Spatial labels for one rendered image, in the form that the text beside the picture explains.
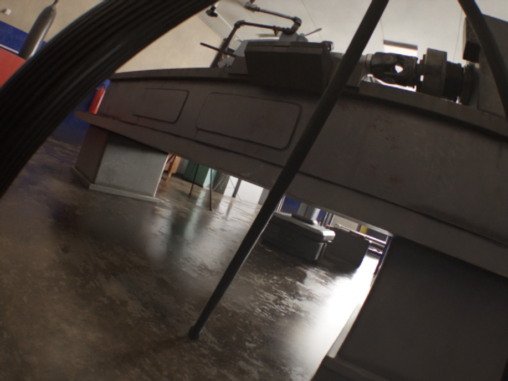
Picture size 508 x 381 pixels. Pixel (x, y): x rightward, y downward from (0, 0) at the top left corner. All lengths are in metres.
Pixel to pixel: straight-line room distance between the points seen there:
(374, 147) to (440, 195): 0.24
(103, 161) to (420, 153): 1.69
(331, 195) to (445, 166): 0.36
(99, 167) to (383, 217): 1.61
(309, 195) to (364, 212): 0.14
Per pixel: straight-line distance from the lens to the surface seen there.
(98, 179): 1.82
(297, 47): 0.88
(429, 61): 1.13
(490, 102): 0.95
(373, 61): 1.21
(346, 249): 2.90
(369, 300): 0.72
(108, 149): 1.79
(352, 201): 0.61
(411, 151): 0.80
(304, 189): 0.64
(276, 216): 2.05
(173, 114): 1.30
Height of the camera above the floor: 0.39
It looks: 1 degrees down
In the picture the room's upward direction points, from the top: 21 degrees clockwise
